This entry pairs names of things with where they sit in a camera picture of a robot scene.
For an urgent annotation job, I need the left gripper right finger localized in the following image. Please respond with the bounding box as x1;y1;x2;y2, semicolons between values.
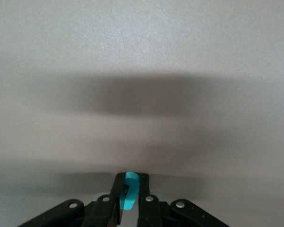
136;173;229;227

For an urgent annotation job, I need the teal letter l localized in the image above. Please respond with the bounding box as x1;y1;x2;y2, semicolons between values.
119;171;140;210

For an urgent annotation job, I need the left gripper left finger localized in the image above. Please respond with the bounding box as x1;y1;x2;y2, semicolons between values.
18;172;126;227

